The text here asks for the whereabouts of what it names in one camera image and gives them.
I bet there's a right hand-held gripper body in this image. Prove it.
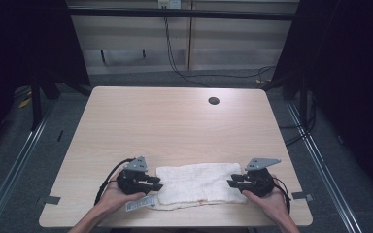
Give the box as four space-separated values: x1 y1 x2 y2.
239 157 282 198

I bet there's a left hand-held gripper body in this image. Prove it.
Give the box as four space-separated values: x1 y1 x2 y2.
116 155 151 196

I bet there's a white towel with label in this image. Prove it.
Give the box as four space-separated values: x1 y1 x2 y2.
124 162 249 214

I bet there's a person's right hand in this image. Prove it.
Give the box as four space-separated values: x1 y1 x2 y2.
242 174 293 222

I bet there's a person's left hand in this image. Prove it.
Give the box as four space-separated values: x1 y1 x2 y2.
94 179 147 217

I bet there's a grey tape strip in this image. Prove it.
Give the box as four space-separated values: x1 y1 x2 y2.
291 191 315 202
38 195 61 206

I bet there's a yellow object on floor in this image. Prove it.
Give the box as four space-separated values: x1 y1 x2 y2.
17 96 33 110

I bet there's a black curtain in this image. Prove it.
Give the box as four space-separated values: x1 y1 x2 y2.
271 0 373 195
0 0 90 156

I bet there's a left hand-held gripper black cable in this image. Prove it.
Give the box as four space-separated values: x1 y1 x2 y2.
93 157 137 207

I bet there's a hand-held gripper black cable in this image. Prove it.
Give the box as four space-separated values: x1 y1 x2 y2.
93 157 137 207
272 176 293 216

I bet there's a right hand-held gripper black cable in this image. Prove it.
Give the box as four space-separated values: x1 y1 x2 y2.
272 176 293 216

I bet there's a bundle of black floor cables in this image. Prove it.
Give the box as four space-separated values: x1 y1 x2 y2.
279 90 319 148

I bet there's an aluminium floor rail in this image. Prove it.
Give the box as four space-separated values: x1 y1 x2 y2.
0 101 57 233
285 100 365 233

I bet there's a black metal stand post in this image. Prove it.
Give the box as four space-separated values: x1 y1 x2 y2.
29 69 43 132
299 74 309 130

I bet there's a thin black floor cable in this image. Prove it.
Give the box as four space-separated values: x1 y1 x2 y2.
183 65 277 82

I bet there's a black hanging power cable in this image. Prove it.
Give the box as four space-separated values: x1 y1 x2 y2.
163 16 212 89

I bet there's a black horizontal frame bar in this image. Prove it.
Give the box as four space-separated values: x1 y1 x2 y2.
67 7 297 21

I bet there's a white wall socket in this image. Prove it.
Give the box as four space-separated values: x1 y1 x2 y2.
157 0 183 10

